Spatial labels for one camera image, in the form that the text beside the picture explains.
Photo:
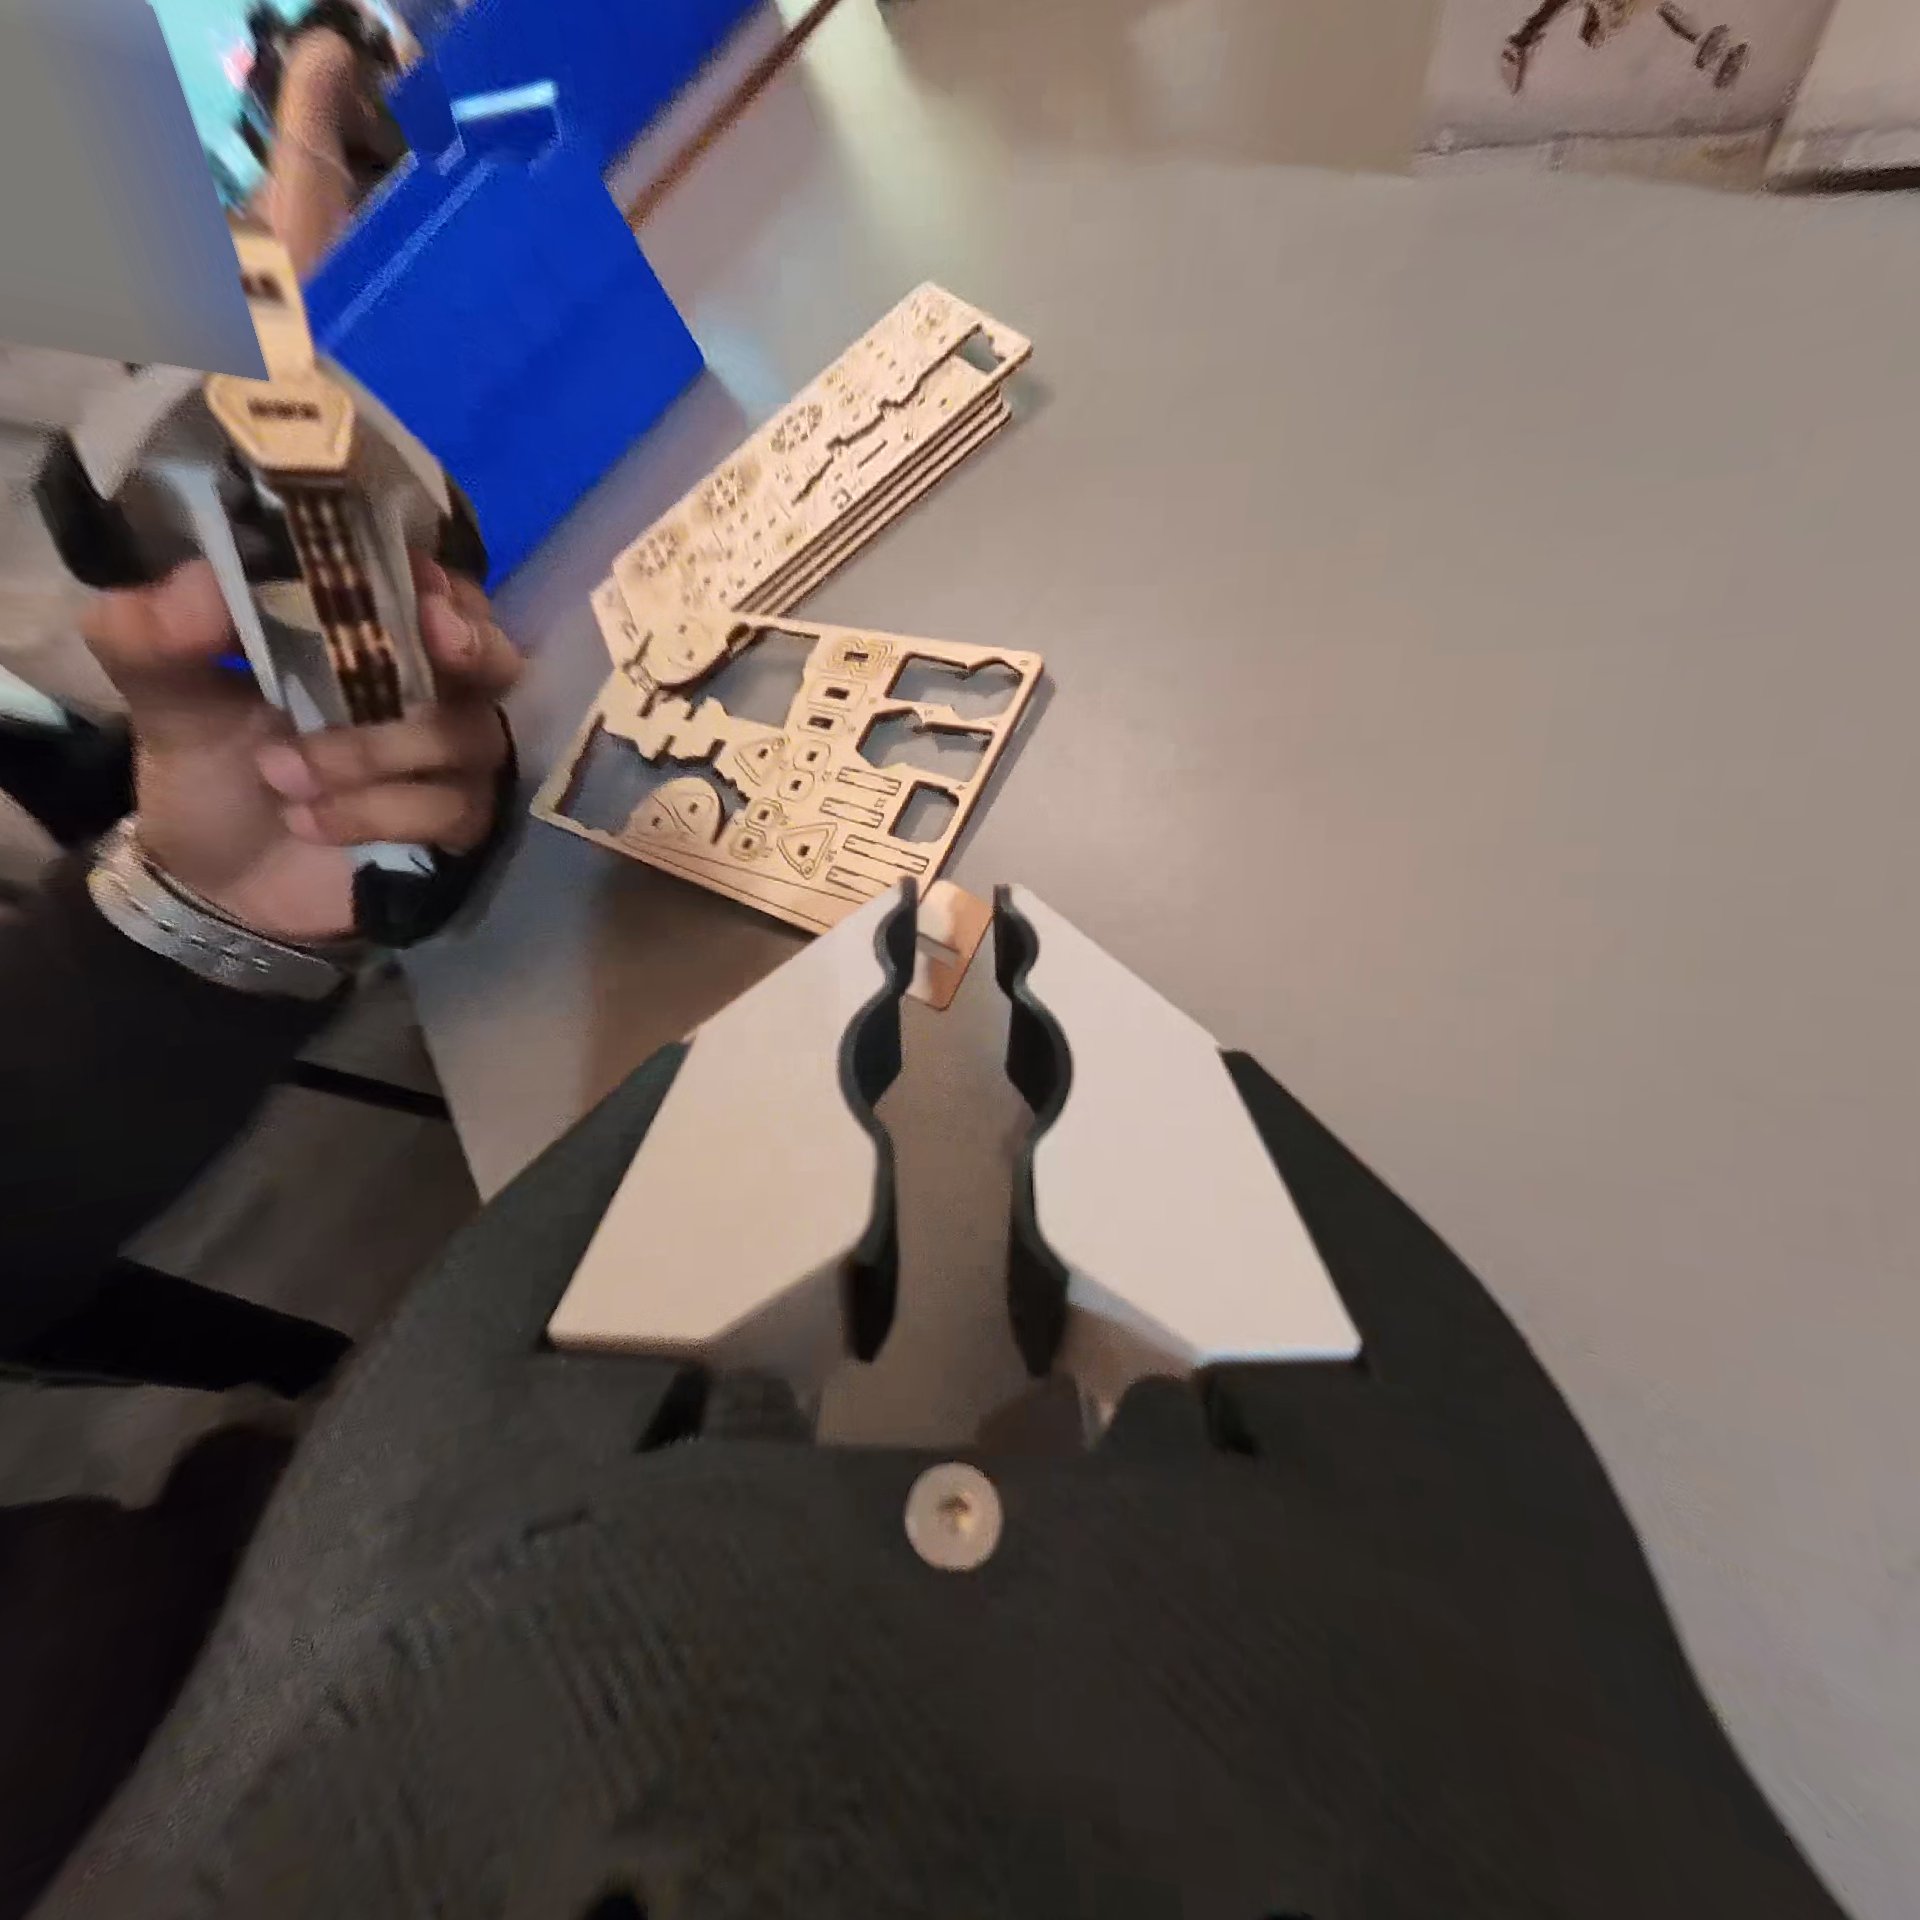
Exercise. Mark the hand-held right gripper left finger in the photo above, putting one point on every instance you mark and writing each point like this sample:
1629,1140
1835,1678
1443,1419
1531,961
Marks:
721,1185

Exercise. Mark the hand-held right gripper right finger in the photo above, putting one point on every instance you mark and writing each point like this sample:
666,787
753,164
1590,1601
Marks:
1184,1201

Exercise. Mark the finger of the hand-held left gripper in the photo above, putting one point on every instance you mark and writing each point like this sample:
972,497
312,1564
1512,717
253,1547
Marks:
248,599
408,571

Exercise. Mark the wooden model assembly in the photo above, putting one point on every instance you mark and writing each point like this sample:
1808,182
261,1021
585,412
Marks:
283,412

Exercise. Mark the small slotted wooden piece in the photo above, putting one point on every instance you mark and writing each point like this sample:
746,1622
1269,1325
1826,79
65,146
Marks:
960,961

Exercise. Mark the person's left forearm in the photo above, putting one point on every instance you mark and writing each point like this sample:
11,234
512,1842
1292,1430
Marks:
90,1126

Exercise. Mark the grey desk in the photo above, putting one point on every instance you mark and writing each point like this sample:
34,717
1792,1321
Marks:
1425,675

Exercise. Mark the person's left hand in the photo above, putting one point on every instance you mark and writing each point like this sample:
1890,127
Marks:
224,780

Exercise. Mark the blue plastic bin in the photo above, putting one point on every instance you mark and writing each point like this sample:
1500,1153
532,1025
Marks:
644,60
510,330

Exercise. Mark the silver wristwatch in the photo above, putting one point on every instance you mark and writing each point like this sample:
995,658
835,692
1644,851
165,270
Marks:
194,932

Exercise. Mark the wooden parts sheet with cutouts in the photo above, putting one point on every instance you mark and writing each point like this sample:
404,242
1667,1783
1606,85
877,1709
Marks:
704,820

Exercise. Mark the stack of wooden parts sheets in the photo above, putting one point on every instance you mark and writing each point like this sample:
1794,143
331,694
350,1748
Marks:
838,451

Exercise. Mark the white instruction booklet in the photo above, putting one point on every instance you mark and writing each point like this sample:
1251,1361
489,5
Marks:
1589,106

